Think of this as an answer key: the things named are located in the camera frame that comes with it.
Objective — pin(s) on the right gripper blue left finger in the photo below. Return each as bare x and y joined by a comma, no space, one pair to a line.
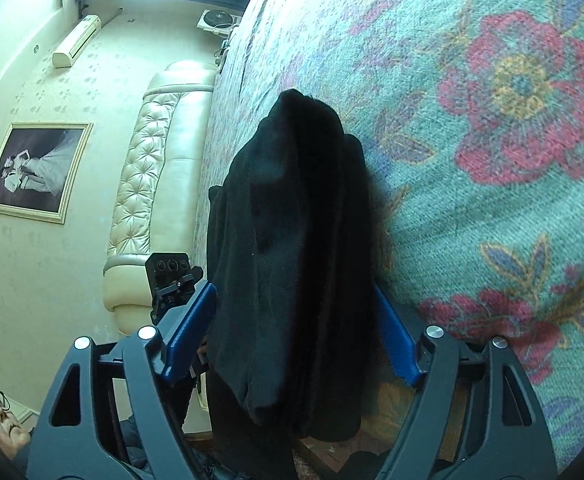
78,434

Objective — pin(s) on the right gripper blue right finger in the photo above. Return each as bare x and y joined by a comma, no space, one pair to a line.
504,434

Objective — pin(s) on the black pants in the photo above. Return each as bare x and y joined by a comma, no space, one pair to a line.
289,246

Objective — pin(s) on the cream tufted leather headboard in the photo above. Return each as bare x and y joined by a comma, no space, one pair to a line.
158,188

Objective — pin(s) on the white box fan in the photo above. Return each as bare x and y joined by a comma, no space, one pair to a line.
218,22

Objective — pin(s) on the floral bedspread bed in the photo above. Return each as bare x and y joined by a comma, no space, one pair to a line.
471,117

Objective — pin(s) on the framed wall picture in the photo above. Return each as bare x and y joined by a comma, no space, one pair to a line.
38,165

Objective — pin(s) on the white wall air conditioner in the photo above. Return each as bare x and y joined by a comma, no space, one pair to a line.
72,46

